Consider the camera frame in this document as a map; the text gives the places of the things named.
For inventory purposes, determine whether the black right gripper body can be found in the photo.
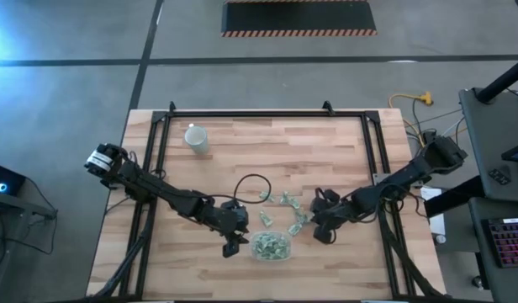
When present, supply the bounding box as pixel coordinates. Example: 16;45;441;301
311;201;357;231

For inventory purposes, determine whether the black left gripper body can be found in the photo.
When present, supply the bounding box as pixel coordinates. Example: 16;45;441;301
208;209;250;242

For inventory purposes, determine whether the clear plastic bin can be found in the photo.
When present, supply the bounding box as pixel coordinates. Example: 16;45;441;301
249;230;292;262

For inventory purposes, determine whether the white cup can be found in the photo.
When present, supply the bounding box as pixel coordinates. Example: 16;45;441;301
183;123;210;156

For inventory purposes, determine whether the white paper sheet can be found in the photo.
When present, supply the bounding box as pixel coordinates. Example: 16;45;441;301
419;186;443;202

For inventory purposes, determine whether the white box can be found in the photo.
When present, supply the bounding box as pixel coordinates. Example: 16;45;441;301
426;212;447;237

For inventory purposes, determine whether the black desk beam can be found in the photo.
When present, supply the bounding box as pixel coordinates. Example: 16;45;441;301
425;175;485;219

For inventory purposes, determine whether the dark grey keyboard desk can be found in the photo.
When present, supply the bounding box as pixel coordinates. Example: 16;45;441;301
468;196;518;303

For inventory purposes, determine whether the small black controller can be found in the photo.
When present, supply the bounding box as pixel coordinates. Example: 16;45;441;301
489;166;512;186

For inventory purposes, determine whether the black desk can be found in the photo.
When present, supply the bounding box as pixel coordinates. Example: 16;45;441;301
458;87;518;203

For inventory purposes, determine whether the black keyboard pink backlight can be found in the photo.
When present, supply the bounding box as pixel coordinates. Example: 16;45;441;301
485;217;518;269

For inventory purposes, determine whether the dark tablet screen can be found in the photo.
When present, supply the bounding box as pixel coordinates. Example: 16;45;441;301
500;141;518;163

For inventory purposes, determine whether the dark grey equipment stand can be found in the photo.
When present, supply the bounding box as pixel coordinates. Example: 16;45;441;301
0;191;59;221

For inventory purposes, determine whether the black hazard-striped floor mat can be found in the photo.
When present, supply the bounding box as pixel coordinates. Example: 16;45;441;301
220;0;378;38

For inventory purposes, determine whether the black pole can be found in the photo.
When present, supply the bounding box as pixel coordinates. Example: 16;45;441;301
476;54;518;104

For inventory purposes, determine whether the black computer blue light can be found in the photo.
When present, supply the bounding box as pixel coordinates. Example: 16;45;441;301
0;161;27;197

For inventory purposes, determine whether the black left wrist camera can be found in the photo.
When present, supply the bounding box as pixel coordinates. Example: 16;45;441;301
220;199;248;215

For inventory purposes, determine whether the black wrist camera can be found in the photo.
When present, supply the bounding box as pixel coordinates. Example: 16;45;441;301
220;199;248;215
311;188;341;207

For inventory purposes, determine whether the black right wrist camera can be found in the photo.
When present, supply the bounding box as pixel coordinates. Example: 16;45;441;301
311;188;341;207

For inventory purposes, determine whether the black looped camera cable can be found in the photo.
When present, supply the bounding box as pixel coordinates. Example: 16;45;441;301
232;173;272;205

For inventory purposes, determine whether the black aluminium table frame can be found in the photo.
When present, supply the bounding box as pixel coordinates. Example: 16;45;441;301
118;109;415;300

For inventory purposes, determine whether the black floor cable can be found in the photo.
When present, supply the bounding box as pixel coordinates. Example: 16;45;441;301
409;98;436;163

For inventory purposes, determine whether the grey floor cable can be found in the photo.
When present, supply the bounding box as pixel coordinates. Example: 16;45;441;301
410;108;464;127

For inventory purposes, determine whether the yellow extension cord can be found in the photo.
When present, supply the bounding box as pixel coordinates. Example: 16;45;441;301
388;91;435;151

